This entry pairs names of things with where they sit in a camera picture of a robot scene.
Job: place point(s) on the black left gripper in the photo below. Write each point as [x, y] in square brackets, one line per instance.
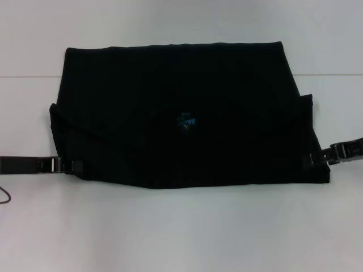
[28, 165]

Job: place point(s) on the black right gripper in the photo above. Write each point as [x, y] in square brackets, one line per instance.
[348, 151]

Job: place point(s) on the black shirt with FREE print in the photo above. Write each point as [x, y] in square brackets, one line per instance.
[181, 113]

